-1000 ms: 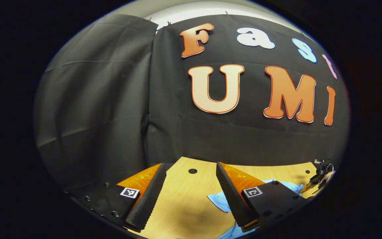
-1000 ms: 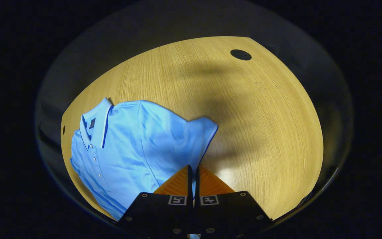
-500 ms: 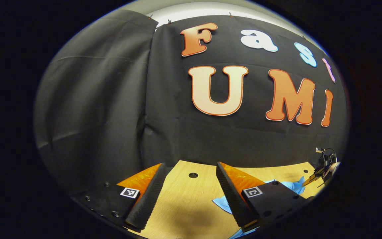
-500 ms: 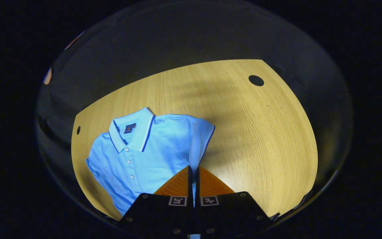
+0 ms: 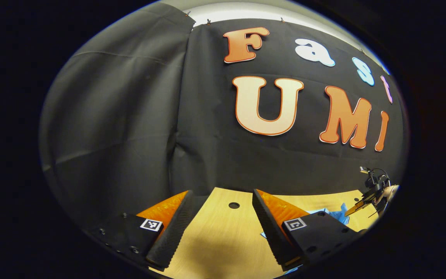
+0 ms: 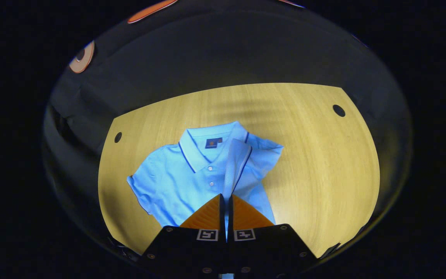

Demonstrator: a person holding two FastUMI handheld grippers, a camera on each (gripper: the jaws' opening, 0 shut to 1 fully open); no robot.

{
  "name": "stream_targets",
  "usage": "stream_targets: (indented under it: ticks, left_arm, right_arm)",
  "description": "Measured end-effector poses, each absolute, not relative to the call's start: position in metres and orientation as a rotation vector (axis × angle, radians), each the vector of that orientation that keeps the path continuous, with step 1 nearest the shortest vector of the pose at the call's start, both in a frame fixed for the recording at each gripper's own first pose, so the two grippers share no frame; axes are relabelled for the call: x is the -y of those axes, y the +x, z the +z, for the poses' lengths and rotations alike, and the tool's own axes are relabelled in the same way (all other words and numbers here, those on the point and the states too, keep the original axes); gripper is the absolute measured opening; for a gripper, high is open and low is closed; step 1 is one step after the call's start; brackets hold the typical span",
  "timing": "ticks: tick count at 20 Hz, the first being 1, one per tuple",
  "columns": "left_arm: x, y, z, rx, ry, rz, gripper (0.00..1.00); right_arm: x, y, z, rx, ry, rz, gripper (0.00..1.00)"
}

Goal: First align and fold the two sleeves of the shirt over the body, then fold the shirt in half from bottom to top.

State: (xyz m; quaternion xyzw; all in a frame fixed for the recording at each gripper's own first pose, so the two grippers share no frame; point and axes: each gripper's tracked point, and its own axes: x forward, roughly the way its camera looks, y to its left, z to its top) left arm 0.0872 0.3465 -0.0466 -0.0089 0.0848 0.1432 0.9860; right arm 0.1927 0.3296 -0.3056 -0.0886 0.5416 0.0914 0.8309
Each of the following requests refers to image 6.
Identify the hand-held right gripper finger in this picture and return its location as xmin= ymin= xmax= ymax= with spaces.
xmin=227 ymin=194 xmax=319 ymax=277
xmin=138 ymin=193 xmax=229 ymax=277

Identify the light blue T-shirt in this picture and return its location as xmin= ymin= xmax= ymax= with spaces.
xmin=126 ymin=121 xmax=284 ymax=279

